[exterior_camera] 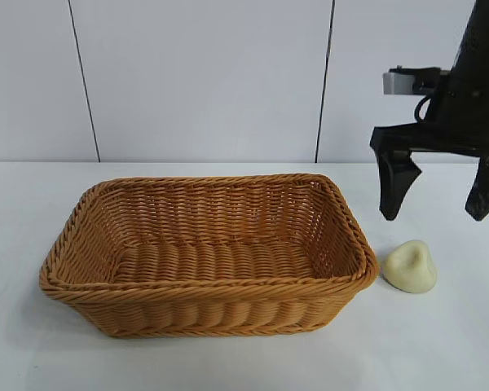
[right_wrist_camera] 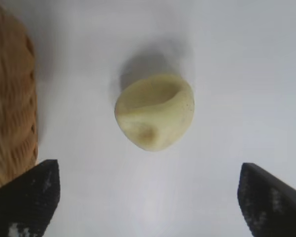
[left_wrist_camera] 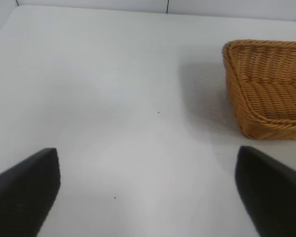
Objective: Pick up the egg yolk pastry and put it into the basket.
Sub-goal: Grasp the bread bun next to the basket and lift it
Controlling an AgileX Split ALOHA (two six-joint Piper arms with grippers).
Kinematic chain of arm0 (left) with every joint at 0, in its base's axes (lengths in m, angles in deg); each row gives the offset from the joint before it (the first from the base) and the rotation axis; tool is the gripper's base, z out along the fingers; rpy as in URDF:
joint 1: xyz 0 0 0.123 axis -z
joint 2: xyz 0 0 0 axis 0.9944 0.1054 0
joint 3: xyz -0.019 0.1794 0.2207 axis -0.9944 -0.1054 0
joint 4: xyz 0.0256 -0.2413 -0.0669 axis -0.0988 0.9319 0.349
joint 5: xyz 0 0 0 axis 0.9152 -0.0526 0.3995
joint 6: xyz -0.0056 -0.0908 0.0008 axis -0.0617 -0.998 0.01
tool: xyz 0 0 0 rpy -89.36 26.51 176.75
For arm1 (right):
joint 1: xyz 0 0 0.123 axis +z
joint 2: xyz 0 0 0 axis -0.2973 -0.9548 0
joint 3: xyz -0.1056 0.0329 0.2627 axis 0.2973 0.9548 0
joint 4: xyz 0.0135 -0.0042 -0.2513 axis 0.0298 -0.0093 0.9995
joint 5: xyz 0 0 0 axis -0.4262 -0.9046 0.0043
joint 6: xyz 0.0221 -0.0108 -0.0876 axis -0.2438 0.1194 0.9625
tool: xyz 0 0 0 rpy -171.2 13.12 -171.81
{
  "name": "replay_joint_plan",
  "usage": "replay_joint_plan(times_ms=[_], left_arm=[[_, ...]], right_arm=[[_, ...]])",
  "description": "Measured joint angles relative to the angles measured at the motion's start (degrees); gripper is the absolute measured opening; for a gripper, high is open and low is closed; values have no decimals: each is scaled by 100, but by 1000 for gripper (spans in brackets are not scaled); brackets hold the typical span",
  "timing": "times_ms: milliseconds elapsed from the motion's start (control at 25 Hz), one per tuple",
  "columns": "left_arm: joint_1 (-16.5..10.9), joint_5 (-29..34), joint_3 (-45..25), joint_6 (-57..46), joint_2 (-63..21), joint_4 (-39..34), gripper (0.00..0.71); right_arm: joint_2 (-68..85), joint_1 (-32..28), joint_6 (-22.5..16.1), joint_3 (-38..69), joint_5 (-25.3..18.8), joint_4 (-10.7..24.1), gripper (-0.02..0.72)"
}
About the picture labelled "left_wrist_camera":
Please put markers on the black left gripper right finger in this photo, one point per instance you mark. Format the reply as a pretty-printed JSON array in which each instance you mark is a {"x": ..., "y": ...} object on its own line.
[{"x": 273, "y": 192}]

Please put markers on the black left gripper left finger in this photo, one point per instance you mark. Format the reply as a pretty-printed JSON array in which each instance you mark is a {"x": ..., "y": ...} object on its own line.
[{"x": 19, "y": 192}]

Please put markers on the brown woven wicker basket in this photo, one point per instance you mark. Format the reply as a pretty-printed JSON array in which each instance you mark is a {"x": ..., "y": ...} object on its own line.
[{"x": 269, "y": 93}]

